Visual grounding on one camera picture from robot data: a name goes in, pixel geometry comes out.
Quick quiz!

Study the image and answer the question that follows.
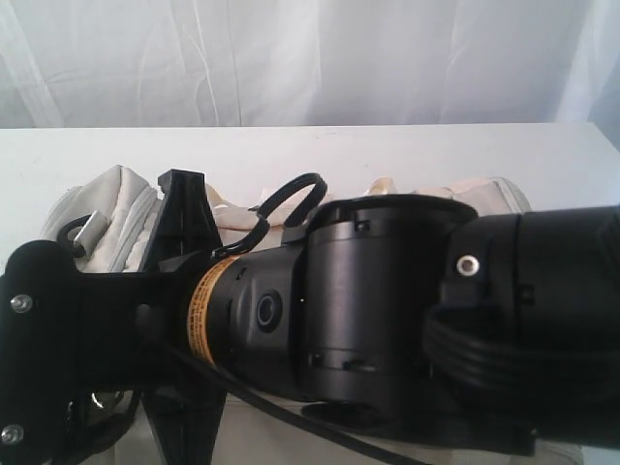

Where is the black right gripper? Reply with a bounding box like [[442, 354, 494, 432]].
[[136, 170, 225, 464]]

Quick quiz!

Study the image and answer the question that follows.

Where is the cream white duffel bag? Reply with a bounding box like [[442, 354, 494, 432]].
[[43, 164, 534, 465]]

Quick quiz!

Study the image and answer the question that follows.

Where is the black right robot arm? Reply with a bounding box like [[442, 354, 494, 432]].
[[136, 173, 619, 454]]

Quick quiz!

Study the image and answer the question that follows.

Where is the white backdrop curtain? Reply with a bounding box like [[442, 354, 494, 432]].
[[1, 1, 619, 131]]

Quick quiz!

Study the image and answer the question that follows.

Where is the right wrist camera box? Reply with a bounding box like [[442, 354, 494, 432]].
[[1, 240, 160, 464]]

